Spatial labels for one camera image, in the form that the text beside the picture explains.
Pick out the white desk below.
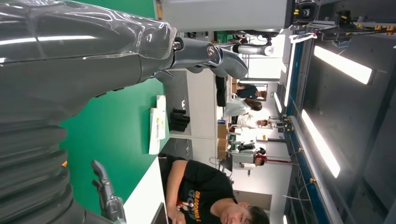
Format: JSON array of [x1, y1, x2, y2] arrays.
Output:
[[123, 157, 168, 224]]

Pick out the dark grey laptop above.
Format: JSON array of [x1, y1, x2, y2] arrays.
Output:
[[150, 202, 170, 224]]

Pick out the white tube carton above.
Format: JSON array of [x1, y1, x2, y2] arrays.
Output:
[[156, 95, 167, 140], [148, 107, 162, 155]]

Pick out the person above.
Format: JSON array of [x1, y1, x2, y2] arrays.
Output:
[[236, 85, 268, 101], [222, 98, 263, 118], [157, 154, 270, 224], [236, 112, 269, 129]]

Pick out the brown cardboard box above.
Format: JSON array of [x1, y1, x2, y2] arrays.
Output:
[[217, 139, 229, 160], [217, 123, 229, 140]]

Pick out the white cabinet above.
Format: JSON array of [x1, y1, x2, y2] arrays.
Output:
[[165, 69, 217, 140]]

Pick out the black chair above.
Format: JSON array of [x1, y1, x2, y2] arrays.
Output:
[[215, 76, 228, 107]]

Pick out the grey machine column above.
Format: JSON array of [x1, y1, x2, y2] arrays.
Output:
[[161, 0, 293, 33]]

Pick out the ceiling light panel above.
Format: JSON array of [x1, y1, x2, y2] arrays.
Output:
[[314, 45, 374, 84], [301, 110, 341, 178]]

